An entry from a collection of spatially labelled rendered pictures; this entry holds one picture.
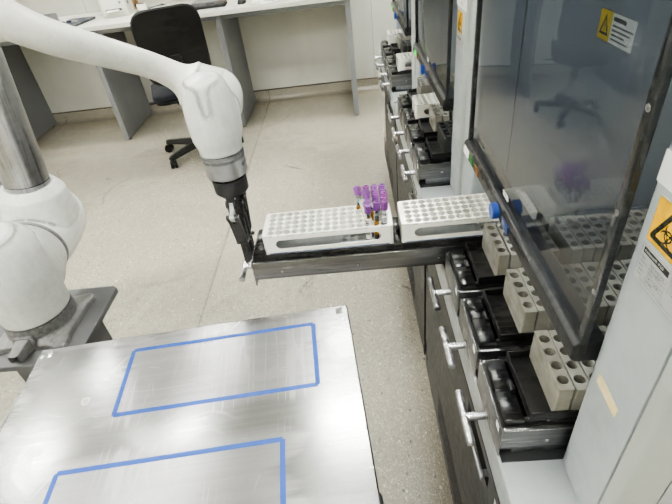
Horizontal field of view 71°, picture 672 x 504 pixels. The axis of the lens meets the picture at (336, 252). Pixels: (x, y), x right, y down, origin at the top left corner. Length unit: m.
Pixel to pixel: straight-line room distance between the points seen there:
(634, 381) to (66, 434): 0.80
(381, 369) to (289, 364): 1.05
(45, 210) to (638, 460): 1.24
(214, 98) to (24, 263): 0.55
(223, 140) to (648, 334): 0.76
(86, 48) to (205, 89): 0.23
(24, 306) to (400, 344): 1.30
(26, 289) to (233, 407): 0.59
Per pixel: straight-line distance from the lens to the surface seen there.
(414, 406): 1.77
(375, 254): 1.07
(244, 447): 0.77
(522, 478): 0.83
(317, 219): 1.10
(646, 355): 0.56
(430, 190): 1.43
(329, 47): 4.54
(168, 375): 0.91
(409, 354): 1.91
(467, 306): 0.93
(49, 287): 1.24
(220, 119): 0.96
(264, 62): 4.62
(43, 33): 1.02
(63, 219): 1.34
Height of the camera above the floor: 1.46
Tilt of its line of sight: 37 degrees down
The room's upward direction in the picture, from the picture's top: 8 degrees counter-clockwise
